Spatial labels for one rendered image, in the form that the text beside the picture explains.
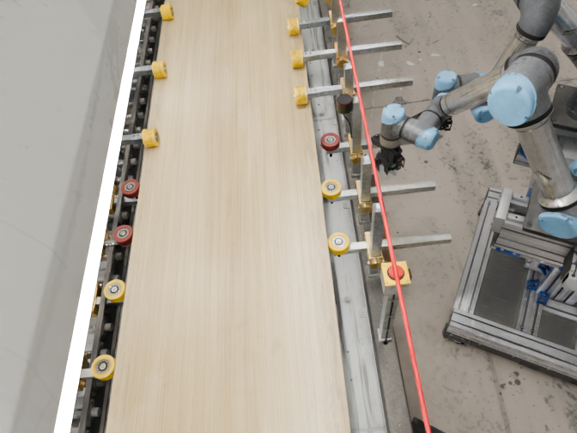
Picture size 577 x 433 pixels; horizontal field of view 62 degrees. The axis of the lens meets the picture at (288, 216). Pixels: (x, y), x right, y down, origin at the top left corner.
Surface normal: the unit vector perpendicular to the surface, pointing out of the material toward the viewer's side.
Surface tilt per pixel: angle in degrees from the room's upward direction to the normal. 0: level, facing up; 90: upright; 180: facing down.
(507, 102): 84
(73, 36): 61
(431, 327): 0
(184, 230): 0
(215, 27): 0
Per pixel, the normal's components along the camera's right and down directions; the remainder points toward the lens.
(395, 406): -0.11, -0.54
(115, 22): 0.99, -0.11
